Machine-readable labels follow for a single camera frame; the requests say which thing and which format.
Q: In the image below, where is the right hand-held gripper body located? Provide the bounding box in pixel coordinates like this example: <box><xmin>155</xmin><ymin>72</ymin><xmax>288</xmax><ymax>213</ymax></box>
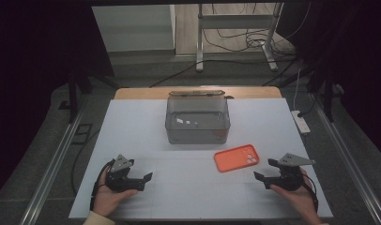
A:
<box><xmin>272</xmin><ymin>153</ymin><xmax>316</xmax><ymax>192</ymax></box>

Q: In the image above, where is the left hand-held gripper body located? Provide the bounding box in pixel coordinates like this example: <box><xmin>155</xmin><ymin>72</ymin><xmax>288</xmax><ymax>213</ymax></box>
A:
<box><xmin>105</xmin><ymin>154</ymin><xmax>135</xmax><ymax>192</ymax></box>

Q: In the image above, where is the orange phone case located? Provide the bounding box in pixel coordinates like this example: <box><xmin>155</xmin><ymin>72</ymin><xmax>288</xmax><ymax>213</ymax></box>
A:
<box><xmin>213</xmin><ymin>143</ymin><xmax>260</xmax><ymax>173</ymax></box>

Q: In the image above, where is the grey translucent storage box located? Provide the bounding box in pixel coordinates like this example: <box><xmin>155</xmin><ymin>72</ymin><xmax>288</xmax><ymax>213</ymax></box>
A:
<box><xmin>164</xmin><ymin>90</ymin><xmax>232</xmax><ymax>145</ymax></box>

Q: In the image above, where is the person's left hand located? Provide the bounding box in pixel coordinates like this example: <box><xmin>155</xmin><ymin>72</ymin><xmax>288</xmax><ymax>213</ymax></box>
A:
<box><xmin>93</xmin><ymin>167</ymin><xmax>139</xmax><ymax>218</ymax></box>

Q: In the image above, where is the person's right hand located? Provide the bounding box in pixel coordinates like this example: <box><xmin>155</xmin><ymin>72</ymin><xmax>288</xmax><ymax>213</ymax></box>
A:
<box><xmin>269</xmin><ymin>168</ymin><xmax>323</xmax><ymax>223</ymax></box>

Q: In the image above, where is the white power strip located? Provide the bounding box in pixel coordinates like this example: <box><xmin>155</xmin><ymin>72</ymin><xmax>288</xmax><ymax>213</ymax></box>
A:
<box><xmin>290</xmin><ymin>110</ymin><xmax>312</xmax><ymax>136</ymax></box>

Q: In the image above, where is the wooden table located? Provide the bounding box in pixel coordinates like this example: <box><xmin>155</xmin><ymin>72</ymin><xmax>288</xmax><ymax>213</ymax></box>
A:
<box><xmin>114</xmin><ymin>86</ymin><xmax>282</xmax><ymax>100</ymax></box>

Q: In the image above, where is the black stand leg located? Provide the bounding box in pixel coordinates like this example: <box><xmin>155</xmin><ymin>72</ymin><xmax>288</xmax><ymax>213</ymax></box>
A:
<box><xmin>57</xmin><ymin>69</ymin><xmax>94</xmax><ymax>124</ymax></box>
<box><xmin>306</xmin><ymin>74</ymin><xmax>346</xmax><ymax>124</ymax></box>

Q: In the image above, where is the white panel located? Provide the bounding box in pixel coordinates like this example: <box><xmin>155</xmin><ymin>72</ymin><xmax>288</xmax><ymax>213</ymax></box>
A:
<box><xmin>91</xmin><ymin>4</ymin><xmax>176</xmax><ymax>53</ymax></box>

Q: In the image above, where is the black curtain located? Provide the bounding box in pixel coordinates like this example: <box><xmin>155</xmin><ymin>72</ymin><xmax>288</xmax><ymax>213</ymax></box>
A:
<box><xmin>275</xmin><ymin>0</ymin><xmax>381</xmax><ymax>155</ymax></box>
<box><xmin>0</xmin><ymin>0</ymin><xmax>115</xmax><ymax>202</ymax></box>

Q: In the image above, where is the grey metal stand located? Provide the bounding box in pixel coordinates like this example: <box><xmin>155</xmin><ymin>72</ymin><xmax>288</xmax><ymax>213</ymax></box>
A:
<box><xmin>195</xmin><ymin>2</ymin><xmax>284</xmax><ymax>73</ymax></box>

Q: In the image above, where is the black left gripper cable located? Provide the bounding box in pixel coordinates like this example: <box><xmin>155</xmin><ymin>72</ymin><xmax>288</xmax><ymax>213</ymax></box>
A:
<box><xmin>89</xmin><ymin>158</ymin><xmax>115</xmax><ymax>212</ymax></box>

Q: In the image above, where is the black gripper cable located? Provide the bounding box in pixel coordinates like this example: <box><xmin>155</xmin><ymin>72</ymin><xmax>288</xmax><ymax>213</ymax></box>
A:
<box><xmin>89</xmin><ymin>158</ymin><xmax>115</xmax><ymax>212</ymax></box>
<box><xmin>299</xmin><ymin>172</ymin><xmax>320</xmax><ymax>214</ymax></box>

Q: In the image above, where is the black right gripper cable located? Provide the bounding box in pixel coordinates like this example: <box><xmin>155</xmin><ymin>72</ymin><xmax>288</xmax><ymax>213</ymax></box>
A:
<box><xmin>299</xmin><ymin>172</ymin><xmax>320</xmax><ymax>214</ymax></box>

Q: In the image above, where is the thin black floor cable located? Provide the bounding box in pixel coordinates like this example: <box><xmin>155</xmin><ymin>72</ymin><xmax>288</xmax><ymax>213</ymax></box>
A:
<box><xmin>70</xmin><ymin>127</ymin><xmax>101</xmax><ymax>196</ymax></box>

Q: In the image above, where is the black plug with cable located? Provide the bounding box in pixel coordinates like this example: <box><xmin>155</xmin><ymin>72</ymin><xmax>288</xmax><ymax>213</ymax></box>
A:
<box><xmin>297</xmin><ymin>93</ymin><xmax>319</xmax><ymax>119</ymax></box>

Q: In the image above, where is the aluminium rail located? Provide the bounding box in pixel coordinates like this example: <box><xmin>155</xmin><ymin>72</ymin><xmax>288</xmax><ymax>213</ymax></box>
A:
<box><xmin>19</xmin><ymin>99</ymin><xmax>88</xmax><ymax>225</ymax></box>
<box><xmin>310</xmin><ymin>93</ymin><xmax>381</xmax><ymax>225</ymax></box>

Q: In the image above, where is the white cable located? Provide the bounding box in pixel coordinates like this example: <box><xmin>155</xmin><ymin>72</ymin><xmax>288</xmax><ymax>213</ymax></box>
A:
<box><xmin>292</xmin><ymin>67</ymin><xmax>303</xmax><ymax>112</ymax></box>

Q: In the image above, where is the long black floor cable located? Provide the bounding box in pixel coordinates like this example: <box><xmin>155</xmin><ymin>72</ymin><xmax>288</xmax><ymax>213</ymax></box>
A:
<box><xmin>149</xmin><ymin>58</ymin><xmax>297</xmax><ymax>89</ymax></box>

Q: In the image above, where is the bundle of black cables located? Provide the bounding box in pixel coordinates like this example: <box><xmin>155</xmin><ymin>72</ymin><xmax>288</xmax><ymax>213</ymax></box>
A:
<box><xmin>202</xmin><ymin>2</ymin><xmax>296</xmax><ymax>54</ymax></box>

